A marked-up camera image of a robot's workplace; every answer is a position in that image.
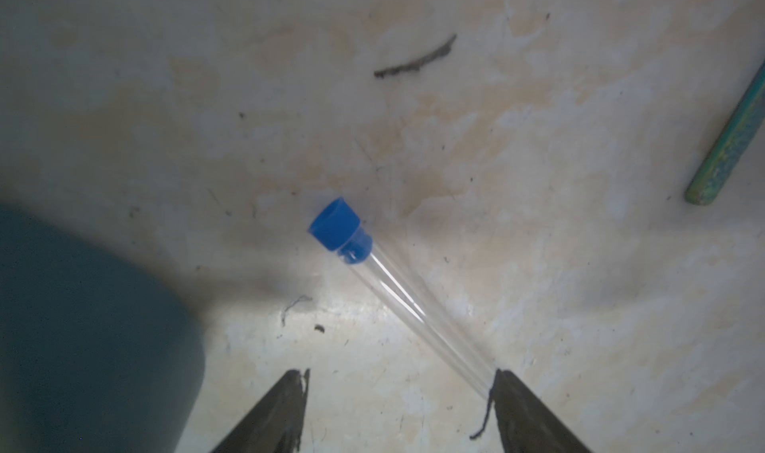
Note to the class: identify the test tube blue cap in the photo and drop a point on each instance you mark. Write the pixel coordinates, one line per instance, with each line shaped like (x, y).
(341, 231)

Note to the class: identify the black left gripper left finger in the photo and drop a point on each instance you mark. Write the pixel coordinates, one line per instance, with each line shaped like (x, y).
(276, 423)

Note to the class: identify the teal plastic tub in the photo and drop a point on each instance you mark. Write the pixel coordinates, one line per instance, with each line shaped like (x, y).
(96, 354)

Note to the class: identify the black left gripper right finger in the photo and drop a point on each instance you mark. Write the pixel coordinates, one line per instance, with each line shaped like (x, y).
(525, 424)

